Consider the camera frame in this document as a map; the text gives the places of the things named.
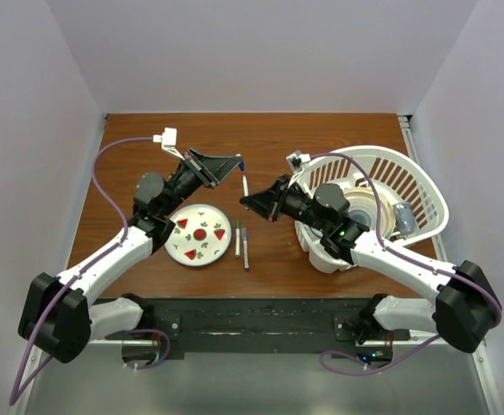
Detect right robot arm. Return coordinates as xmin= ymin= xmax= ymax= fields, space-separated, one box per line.
xmin=239 ymin=175 xmax=502 ymax=353

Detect white pen with printed text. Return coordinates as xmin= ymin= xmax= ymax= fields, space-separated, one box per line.
xmin=242 ymin=227 xmax=251 ymax=271

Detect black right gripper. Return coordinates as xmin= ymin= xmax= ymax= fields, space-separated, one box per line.
xmin=240 ymin=174 xmax=329 ymax=233

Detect grey cup in basket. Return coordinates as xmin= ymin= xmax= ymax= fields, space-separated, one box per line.
xmin=392 ymin=201 xmax=415 ymax=235

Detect watermelon pattern plate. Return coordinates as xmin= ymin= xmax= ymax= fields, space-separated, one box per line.
xmin=164 ymin=203 xmax=233 ymax=267

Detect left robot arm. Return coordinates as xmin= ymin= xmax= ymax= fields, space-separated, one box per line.
xmin=18 ymin=149 xmax=243 ymax=363

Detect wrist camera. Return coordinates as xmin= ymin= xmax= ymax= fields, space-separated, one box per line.
xmin=286 ymin=150 xmax=311 ymax=186
xmin=152 ymin=127 xmax=183 ymax=160

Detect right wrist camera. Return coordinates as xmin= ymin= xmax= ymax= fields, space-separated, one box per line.
xmin=286 ymin=150 xmax=311 ymax=186

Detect white plastic basket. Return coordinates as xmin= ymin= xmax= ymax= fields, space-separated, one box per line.
xmin=296 ymin=145 xmax=449 ymax=247

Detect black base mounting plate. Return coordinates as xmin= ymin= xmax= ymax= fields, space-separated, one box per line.
xmin=93 ymin=297 xmax=411 ymax=362

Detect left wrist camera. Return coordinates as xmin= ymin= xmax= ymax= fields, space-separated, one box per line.
xmin=152 ymin=127 xmax=183 ymax=160

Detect plain white blue-end pen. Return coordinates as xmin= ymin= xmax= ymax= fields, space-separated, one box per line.
xmin=242 ymin=174 xmax=249 ymax=197

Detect green-end white pen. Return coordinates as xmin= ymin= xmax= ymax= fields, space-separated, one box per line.
xmin=234 ymin=220 xmax=241 ymax=259

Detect beige stacked plates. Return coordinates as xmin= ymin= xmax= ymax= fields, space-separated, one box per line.
xmin=343 ymin=187 xmax=396 ymax=238

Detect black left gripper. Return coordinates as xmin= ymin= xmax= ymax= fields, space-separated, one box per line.
xmin=161 ymin=148 xmax=241 ymax=217

